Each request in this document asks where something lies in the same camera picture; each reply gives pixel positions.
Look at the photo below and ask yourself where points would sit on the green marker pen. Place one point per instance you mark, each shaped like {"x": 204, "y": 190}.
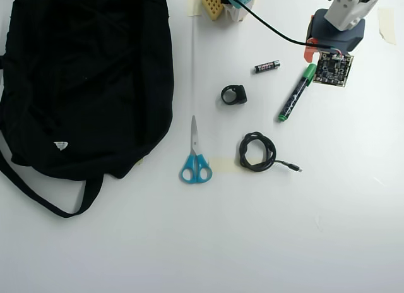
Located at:
{"x": 295, "y": 95}

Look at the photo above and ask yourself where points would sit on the camera circuit board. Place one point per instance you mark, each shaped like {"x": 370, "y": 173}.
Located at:
{"x": 333, "y": 69}

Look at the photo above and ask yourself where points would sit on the torn masking tape piece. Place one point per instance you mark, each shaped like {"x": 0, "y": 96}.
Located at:
{"x": 387, "y": 23}

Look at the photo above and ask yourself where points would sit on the black fabric bag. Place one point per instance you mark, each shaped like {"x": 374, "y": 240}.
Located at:
{"x": 82, "y": 84}

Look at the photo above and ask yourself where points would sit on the tiny masking tape scrap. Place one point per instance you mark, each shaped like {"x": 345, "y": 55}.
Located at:
{"x": 140, "y": 162}

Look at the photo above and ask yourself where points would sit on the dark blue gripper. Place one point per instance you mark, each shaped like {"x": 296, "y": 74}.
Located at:
{"x": 309, "y": 53}

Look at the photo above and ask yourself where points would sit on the yellow perforated base block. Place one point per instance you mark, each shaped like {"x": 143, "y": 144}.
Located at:
{"x": 212, "y": 5}

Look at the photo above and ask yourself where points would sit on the long masking tape strip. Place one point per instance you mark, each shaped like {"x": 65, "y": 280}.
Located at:
{"x": 222, "y": 164}

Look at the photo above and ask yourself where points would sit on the black AAA battery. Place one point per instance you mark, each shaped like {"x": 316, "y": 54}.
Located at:
{"x": 266, "y": 66}

